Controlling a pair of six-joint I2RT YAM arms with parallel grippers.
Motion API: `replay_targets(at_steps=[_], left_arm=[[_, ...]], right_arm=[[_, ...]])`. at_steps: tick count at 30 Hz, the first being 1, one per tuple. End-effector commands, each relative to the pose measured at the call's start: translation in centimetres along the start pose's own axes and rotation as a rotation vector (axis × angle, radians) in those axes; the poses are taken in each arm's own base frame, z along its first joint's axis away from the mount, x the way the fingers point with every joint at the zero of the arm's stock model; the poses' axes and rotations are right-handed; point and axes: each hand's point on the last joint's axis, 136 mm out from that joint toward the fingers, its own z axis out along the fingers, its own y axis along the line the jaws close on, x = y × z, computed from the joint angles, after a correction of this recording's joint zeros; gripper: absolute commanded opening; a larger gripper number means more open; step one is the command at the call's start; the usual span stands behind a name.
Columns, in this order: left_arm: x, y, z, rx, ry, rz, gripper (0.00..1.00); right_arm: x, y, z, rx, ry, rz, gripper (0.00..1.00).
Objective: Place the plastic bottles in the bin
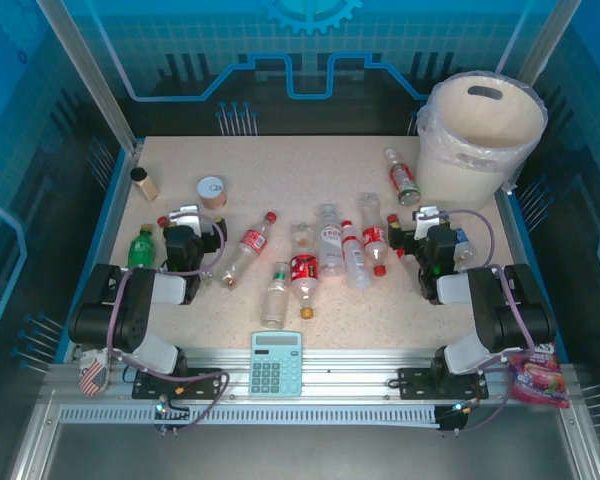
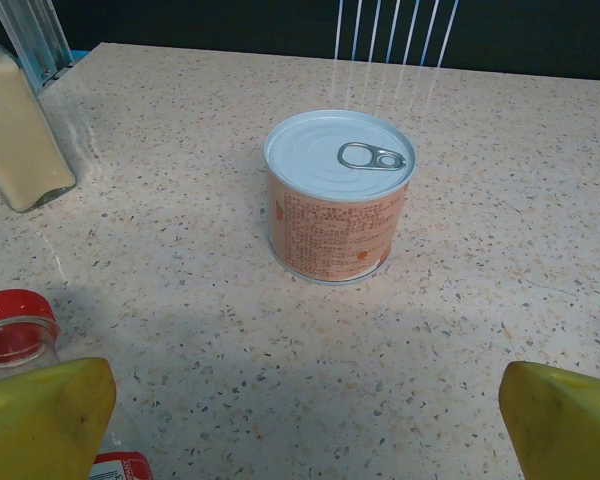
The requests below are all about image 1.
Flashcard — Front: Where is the purple candy bag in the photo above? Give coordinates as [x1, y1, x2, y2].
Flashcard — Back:
[507, 342, 571, 410]

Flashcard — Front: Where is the slotted white cable duct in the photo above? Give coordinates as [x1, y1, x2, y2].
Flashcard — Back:
[58, 403, 439, 426]

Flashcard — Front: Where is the bottle with red green label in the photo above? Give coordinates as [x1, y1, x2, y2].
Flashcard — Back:
[383, 147, 423, 207]

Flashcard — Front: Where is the flag print round item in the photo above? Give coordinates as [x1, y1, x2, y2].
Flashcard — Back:
[78, 349, 111, 398]

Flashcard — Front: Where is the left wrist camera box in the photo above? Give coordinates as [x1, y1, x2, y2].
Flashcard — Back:
[168, 204, 204, 234]

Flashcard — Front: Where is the light blue calculator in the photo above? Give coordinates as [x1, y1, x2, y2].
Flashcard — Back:
[249, 330, 304, 399]

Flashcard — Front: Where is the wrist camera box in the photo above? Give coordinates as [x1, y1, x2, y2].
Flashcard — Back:
[412, 204, 449, 241]
[168, 204, 204, 234]

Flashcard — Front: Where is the green plastic bottle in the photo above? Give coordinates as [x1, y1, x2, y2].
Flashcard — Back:
[125, 224, 159, 270]

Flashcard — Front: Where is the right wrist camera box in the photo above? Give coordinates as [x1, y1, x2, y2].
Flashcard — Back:
[412, 204, 449, 241]

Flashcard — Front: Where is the slim white bottle red cap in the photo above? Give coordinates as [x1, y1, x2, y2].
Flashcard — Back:
[340, 219, 372, 290]

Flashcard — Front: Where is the aluminium mounting rail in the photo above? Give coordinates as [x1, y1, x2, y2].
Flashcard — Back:
[39, 347, 581, 406]

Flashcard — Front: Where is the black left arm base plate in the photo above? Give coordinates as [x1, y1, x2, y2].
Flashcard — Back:
[131, 367, 226, 401]

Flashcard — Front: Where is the tin can with pull tab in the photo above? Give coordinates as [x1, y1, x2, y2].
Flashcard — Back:
[196, 176, 230, 211]

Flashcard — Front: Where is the cola bottle red black label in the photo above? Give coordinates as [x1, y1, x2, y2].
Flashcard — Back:
[289, 223, 322, 320]

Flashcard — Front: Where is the water bottle with blue label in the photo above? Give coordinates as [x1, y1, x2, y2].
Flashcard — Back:
[452, 227, 479, 274]

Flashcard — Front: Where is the clear bottle with green label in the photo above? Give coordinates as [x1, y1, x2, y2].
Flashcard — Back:
[259, 262, 292, 330]

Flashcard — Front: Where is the cream plastic bin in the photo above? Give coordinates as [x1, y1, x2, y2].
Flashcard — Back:
[414, 71, 549, 211]

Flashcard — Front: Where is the small jar with black cap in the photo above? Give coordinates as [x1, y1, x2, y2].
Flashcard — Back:
[129, 167, 160, 202]

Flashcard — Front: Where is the cola bottle with red cap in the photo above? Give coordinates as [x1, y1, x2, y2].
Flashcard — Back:
[218, 210, 279, 290]
[358, 192, 389, 279]
[386, 213, 421, 274]

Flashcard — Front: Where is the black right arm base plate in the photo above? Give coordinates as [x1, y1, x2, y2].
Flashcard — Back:
[397, 367, 490, 401]

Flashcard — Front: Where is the black controller board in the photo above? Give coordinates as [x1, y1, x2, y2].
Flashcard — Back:
[435, 401, 470, 435]
[153, 399, 191, 437]

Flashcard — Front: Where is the aluminium frame post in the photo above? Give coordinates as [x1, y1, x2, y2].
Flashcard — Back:
[35, 0, 144, 154]
[494, 0, 584, 86]

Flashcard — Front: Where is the large white translucent bottle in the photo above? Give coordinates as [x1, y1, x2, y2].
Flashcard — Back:
[318, 203, 349, 278]

